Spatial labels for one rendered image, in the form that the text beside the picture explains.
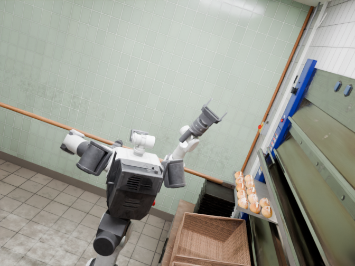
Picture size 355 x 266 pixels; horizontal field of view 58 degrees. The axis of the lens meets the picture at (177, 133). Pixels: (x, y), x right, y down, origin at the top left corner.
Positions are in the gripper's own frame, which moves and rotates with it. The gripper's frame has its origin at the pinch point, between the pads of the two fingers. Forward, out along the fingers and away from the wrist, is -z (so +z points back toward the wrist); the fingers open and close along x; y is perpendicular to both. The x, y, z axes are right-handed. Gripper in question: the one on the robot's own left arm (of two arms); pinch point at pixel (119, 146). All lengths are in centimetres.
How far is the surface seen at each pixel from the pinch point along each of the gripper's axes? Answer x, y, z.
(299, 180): -31, 110, 27
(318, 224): -29, 111, 70
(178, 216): 61, 56, -45
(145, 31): -73, -38, -120
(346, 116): -73, 111, 42
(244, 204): -2, 89, 20
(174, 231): 61, 56, -22
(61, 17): -60, -125, -117
